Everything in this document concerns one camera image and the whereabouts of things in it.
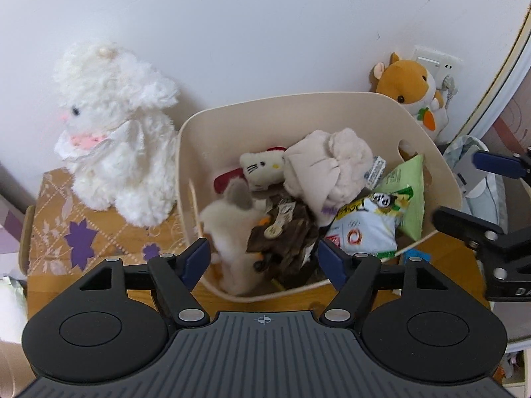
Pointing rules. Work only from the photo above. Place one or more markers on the beige storage bin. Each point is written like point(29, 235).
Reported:
point(211, 141)

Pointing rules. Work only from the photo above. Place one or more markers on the small blue white packet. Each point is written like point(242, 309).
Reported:
point(375, 173)

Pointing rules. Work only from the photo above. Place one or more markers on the pink cloth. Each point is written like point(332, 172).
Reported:
point(310, 171)

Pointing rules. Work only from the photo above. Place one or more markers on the white wall socket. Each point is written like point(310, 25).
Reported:
point(443, 69)

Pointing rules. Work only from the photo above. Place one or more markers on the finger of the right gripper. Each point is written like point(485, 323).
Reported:
point(472, 231)
point(514, 167)

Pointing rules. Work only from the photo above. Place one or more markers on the floral patterned box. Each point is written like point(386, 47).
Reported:
point(68, 238)

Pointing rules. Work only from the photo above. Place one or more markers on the white panda snack bag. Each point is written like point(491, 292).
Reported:
point(368, 225)

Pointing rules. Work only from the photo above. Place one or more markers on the white plush bunny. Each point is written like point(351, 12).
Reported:
point(119, 144)

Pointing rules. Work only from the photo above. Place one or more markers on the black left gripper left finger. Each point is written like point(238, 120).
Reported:
point(117, 319)

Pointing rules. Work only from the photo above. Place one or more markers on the white furry plush with orange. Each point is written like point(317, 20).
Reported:
point(228, 223)

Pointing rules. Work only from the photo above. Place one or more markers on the green snack bag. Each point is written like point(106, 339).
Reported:
point(408, 179)

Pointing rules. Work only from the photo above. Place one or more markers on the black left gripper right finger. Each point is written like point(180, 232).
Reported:
point(412, 319)

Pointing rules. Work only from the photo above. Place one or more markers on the red Hello Kitty plush clip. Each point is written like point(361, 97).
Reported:
point(260, 170)

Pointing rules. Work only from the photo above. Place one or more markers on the orange hamster plush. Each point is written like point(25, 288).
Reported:
point(410, 84)

